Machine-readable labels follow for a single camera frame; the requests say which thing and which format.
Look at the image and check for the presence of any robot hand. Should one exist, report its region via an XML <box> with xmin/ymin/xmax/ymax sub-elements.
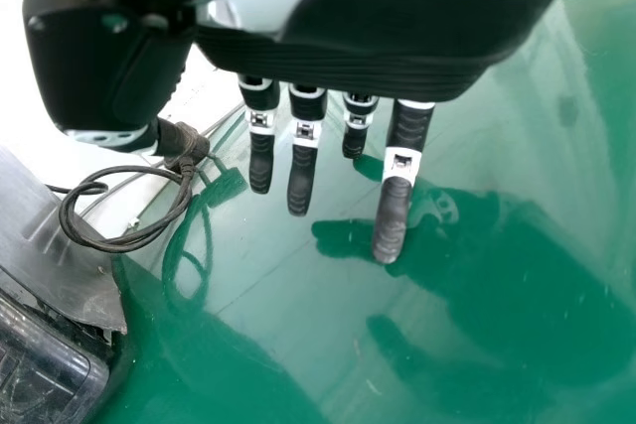
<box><xmin>22</xmin><ymin>0</ymin><xmax>572</xmax><ymax>265</ymax></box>

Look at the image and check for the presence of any black cable with plug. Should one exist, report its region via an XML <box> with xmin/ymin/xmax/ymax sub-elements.
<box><xmin>47</xmin><ymin>117</ymin><xmax>213</xmax><ymax>253</ymax></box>

